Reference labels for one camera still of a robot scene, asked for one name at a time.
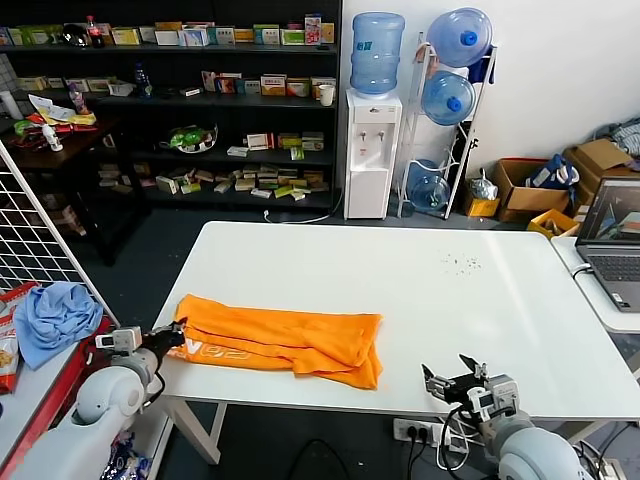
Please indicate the yellow plastic crate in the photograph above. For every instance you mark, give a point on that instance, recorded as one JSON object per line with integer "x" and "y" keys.
{"x": 540, "y": 222}

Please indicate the purple drink bottle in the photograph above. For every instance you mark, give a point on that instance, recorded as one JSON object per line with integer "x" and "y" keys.
{"x": 79, "y": 100}

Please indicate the small yellow box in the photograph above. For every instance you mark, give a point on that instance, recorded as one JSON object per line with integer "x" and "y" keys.
{"x": 482, "y": 207}

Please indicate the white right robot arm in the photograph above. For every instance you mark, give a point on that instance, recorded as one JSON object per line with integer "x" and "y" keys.
{"x": 535, "y": 455}

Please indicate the open white box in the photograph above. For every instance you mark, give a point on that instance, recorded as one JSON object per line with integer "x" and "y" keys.
{"x": 122, "y": 90}

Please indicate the upright blue water jug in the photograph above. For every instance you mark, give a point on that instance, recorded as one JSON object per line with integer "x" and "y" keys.
{"x": 377, "y": 59}

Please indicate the scattered dark crumbs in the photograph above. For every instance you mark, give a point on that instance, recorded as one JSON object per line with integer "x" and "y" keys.
{"x": 456, "y": 260}

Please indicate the shiny black bowl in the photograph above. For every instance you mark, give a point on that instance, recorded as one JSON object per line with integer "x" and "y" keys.
{"x": 76, "y": 36}

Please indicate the small bright green box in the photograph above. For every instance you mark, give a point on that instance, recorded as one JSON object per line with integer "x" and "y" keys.
{"x": 298, "y": 154}

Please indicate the red white medicine box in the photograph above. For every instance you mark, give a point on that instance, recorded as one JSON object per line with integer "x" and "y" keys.
{"x": 261, "y": 142}

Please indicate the orange t-shirt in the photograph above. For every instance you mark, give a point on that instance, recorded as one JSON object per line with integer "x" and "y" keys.
{"x": 280, "y": 330}

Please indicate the crumpled light blue garment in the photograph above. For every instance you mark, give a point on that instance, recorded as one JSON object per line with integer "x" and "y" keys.
{"x": 54, "y": 320}

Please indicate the bowl with green bag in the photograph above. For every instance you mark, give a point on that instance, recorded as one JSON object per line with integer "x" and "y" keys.
{"x": 187, "y": 137}

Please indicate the white paper roll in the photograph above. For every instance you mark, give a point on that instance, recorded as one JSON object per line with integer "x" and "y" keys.
{"x": 7, "y": 105}

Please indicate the white paper cup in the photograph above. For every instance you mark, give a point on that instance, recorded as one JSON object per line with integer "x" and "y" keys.
{"x": 327, "y": 96}

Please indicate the grey open laptop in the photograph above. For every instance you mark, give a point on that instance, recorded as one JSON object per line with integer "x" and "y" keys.
{"x": 612, "y": 260}

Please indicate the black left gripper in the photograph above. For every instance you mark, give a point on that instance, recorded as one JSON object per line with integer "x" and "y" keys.
{"x": 159, "y": 341}

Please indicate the white water dispenser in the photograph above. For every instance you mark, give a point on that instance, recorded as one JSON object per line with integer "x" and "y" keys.
{"x": 367, "y": 185}

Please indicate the orange chips bag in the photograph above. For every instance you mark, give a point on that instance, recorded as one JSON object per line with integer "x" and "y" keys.
{"x": 7, "y": 360}

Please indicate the yellow white medicine box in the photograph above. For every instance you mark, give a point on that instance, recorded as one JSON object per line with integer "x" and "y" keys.
{"x": 274, "y": 86}

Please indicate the blue drink bottle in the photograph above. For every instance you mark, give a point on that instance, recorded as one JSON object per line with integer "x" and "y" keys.
{"x": 143, "y": 82}

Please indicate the green orange medicine box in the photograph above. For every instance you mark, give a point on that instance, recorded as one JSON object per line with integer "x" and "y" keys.
{"x": 299, "y": 88}

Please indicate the red snack packet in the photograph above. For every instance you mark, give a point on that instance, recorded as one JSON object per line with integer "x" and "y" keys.
{"x": 27, "y": 140}

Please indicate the blue fabric bag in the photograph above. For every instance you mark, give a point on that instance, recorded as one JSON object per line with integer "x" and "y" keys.
{"x": 547, "y": 172}

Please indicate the teal white carton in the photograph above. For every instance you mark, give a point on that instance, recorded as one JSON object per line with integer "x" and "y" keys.
{"x": 266, "y": 35}

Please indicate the blue white plastic bag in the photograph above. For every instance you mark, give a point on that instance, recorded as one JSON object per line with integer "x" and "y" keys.
{"x": 132, "y": 460}

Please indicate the tan cardboard box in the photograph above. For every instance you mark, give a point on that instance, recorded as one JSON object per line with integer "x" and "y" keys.
{"x": 597, "y": 155}

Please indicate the black shelving unit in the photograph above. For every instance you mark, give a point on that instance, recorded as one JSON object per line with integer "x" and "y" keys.
{"x": 280, "y": 62}

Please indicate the pink white product box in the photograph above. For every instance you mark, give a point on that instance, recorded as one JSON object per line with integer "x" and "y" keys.
{"x": 314, "y": 31}

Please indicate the beige hanging rag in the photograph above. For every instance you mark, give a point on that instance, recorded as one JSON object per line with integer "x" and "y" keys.
{"x": 427, "y": 57}

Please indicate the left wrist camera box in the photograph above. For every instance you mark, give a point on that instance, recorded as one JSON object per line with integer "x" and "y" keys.
{"x": 122, "y": 340}

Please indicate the blue white carton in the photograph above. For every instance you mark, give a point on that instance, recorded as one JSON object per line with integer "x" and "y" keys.
{"x": 196, "y": 38}

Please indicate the green plastic pouch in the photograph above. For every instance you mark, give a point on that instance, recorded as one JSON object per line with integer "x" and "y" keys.
{"x": 22, "y": 128}

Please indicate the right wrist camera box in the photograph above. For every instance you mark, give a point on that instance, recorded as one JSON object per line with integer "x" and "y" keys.
{"x": 495, "y": 395}

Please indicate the yellow white carton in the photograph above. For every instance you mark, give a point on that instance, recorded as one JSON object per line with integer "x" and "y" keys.
{"x": 126, "y": 37}

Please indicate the red white snack bag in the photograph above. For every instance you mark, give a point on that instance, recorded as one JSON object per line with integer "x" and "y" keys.
{"x": 12, "y": 300}

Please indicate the black clamp bracket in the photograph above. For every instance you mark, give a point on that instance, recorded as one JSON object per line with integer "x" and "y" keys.
{"x": 472, "y": 145}

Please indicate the pale green medicine box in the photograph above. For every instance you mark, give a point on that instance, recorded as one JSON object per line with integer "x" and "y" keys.
{"x": 290, "y": 140}

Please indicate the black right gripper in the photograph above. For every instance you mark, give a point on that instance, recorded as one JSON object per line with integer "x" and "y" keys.
{"x": 465, "y": 387}

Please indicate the white table leg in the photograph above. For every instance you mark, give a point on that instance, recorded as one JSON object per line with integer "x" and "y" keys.
{"x": 197, "y": 436}

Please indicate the green grey medicine box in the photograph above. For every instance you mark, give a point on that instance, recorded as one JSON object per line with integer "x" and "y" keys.
{"x": 313, "y": 142}

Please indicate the green white carton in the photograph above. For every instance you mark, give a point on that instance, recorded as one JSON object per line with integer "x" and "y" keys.
{"x": 293, "y": 37}

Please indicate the white side table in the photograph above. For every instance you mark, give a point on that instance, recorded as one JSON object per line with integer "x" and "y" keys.
{"x": 585, "y": 300}

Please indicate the grey clothes pile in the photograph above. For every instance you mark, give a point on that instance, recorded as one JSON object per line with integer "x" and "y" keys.
{"x": 627, "y": 135}

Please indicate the yellow paper packet pile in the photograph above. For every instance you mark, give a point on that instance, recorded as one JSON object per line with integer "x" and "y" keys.
{"x": 55, "y": 112}

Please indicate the white charger adapter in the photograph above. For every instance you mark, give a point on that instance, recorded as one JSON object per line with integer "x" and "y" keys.
{"x": 446, "y": 437}

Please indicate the red framed storage rack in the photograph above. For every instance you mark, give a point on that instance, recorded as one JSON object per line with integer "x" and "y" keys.
{"x": 30, "y": 440}

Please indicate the dark wooden table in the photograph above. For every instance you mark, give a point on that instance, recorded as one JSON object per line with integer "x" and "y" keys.
{"x": 65, "y": 157}

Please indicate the white milk bottle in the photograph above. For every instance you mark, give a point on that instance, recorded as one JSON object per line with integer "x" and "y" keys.
{"x": 53, "y": 139}

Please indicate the white metal jug rack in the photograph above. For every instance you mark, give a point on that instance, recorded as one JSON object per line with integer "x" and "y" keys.
{"x": 459, "y": 175}

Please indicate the dark blue hanging cloth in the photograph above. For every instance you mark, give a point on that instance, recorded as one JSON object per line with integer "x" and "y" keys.
{"x": 487, "y": 70}

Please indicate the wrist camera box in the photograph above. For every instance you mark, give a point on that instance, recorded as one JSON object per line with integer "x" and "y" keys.
{"x": 122, "y": 340}
{"x": 495, "y": 395}

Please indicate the silver foil bag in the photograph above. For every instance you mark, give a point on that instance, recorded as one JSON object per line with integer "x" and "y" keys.
{"x": 482, "y": 189}

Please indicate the white power strip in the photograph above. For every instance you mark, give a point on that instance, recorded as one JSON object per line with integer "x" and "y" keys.
{"x": 410, "y": 430}

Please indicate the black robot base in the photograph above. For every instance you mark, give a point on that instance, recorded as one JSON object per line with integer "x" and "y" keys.
{"x": 317, "y": 462}

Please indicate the red capped cola bottle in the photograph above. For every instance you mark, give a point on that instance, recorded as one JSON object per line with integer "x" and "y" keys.
{"x": 96, "y": 32}

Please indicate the long green carton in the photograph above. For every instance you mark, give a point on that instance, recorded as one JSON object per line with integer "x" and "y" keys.
{"x": 42, "y": 36}

